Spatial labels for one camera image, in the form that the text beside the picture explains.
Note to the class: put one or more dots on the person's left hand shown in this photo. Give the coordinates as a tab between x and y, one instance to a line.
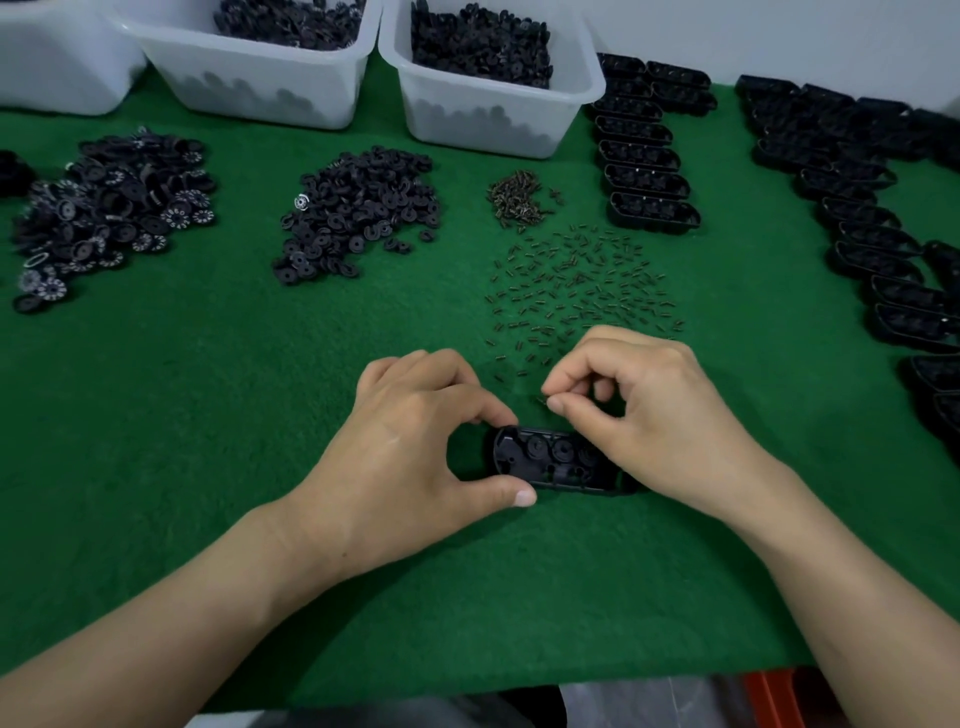
390	457

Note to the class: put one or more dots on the person's right hand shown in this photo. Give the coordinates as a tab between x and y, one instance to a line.
675	427

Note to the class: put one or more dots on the person's right thumb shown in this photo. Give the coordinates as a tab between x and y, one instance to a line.
581	424

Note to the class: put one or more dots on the person's left thumb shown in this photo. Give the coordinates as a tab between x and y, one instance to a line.
495	496

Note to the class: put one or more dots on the black plastic gear housing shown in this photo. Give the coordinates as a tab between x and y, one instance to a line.
536	451

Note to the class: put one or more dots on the person's left forearm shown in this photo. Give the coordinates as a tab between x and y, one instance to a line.
165	622

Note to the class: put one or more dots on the person's right forearm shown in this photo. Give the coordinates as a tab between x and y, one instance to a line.
855	570

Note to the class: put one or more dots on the scatter of small dark pins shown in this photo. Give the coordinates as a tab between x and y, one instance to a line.
577	289

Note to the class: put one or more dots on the pile of brass screws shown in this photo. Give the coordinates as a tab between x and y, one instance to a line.
519	199

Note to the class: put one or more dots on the person's grey clothing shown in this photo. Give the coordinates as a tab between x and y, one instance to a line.
645	705

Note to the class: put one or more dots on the row of black plastic housings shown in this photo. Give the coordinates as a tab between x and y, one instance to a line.
862	217
645	172

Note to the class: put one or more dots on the green felt mat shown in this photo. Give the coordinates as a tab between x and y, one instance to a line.
225	390

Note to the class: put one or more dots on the pile of black gears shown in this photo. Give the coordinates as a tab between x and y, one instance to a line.
352	210

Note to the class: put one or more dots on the white plastic bin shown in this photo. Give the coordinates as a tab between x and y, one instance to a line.
247	86
480	120
52	60

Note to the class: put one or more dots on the red plastic stool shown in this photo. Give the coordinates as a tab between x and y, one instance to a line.
776	701

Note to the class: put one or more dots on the heap of black gears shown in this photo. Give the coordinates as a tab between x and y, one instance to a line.
480	45
292	22

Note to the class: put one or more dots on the pile of white-printed black dials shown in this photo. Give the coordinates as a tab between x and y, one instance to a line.
105	210

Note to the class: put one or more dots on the small heap of black parts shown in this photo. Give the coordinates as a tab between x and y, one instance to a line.
13	174

